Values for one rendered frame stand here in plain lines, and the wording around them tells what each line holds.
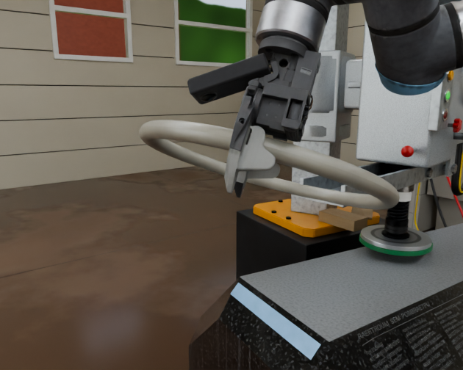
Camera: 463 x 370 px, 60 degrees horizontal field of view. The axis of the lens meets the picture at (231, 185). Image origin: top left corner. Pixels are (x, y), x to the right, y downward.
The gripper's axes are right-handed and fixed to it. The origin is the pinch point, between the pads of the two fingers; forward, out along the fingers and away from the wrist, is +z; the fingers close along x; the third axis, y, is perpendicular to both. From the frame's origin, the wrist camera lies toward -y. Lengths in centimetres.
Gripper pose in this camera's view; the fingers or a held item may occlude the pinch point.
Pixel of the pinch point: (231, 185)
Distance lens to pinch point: 55.0
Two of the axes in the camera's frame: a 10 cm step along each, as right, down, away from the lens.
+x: 2.0, 1.2, 9.7
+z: -2.7, 9.6, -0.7
